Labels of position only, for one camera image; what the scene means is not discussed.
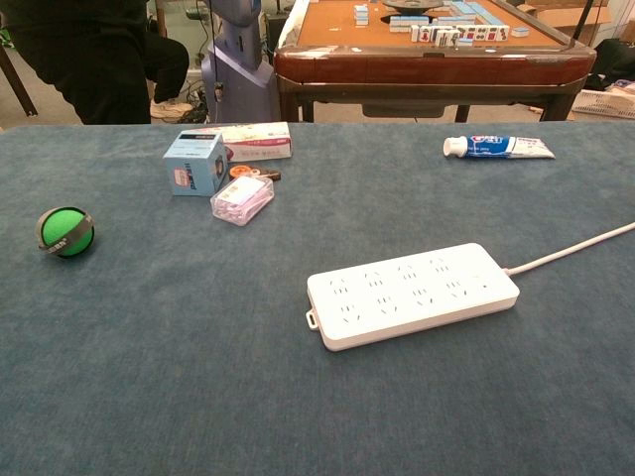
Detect black hanging cable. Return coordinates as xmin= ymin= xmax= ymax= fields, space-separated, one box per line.
xmin=206 ymin=0 xmax=225 ymax=103

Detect white power strip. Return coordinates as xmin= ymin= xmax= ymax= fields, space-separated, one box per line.
xmin=306 ymin=242 xmax=522 ymax=353

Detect green ball with grey strap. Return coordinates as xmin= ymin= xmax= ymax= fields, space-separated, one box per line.
xmin=35 ymin=206 xmax=96 ymax=259

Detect brown mahjong table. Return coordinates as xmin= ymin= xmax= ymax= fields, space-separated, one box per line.
xmin=273 ymin=0 xmax=598 ymax=124

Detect blue white toothpaste tube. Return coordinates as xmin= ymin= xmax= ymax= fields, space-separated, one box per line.
xmin=443 ymin=134 xmax=557 ymax=161

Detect blue table cloth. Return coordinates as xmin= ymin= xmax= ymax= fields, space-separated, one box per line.
xmin=0 ymin=121 xmax=635 ymax=476

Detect light blue cube box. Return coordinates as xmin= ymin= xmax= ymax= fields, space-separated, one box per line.
xmin=162 ymin=131 xmax=230 ymax=198

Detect dark wooden chair leg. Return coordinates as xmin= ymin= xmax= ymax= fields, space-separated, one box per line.
xmin=0 ymin=43 xmax=39 ymax=119

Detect long white pink box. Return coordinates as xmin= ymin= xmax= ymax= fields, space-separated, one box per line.
xmin=195 ymin=121 xmax=294 ymax=163

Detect black slanted pole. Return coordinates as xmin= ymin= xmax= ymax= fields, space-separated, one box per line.
xmin=567 ymin=0 xmax=595 ymax=52

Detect clear cotton swab box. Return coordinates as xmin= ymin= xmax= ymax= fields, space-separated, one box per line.
xmin=209 ymin=176 xmax=276 ymax=228

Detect white power cable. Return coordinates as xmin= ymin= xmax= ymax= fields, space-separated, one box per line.
xmin=501 ymin=221 xmax=635 ymax=277

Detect purple robot stand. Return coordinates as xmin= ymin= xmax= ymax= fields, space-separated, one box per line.
xmin=199 ymin=0 xmax=283 ymax=125

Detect tangled floor cables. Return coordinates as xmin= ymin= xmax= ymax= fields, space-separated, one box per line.
xmin=176 ymin=78 xmax=208 ymax=124

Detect person in black clothes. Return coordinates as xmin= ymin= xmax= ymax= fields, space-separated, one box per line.
xmin=0 ymin=0 xmax=192 ymax=126

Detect black bag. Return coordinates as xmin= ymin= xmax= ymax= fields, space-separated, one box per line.
xmin=587 ymin=37 xmax=635 ymax=92

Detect row of face-up mahjong tiles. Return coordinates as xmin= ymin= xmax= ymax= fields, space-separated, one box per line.
xmin=410 ymin=24 xmax=511 ymax=49

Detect row of blue-backed mahjong tiles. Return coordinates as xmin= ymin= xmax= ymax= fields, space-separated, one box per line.
xmin=388 ymin=14 xmax=431 ymax=33

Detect orange black tape measure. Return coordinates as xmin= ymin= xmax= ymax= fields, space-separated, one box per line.
xmin=227 ymin=164 xmax=283 ymax=182

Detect white plastic basket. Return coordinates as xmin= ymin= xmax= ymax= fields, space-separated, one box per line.
xmin=570 ymin=87 xmax=635 ymax=121

